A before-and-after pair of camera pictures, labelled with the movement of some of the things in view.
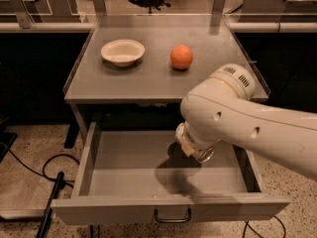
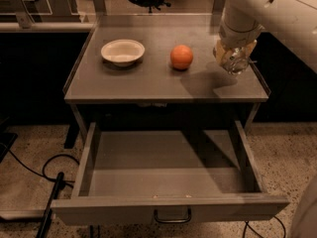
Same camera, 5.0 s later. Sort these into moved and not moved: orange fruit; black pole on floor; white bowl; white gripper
Moved: white gripper
Not moved: orange fruit; black pole on floor; white bowl
